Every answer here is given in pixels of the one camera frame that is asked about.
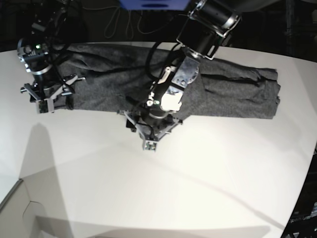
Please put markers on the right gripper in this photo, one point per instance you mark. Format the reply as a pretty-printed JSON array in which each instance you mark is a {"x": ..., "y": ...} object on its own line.
[{"x": 54, "y": 91}]

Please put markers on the blue box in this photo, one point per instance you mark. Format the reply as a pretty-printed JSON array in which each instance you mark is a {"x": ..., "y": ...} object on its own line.
[{"x": 154, "y": 4}]

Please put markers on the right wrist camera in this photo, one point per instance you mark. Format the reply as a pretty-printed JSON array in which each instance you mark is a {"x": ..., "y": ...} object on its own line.
[{"x": 45, "y": 106}]

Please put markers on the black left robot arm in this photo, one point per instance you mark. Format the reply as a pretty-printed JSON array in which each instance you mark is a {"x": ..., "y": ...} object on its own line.
[{"x": 157, "y": 90}]

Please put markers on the grey t-shirt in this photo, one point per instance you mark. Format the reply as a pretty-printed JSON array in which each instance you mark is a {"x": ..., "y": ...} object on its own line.
[{"x": 114, "y": 79}]

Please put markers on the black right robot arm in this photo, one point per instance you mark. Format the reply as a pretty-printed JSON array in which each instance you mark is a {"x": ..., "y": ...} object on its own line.
[{"x": 41, "y": 52}]

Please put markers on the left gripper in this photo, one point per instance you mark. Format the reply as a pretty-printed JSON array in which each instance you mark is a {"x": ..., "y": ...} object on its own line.
[{"x": 149, "y": 128}]

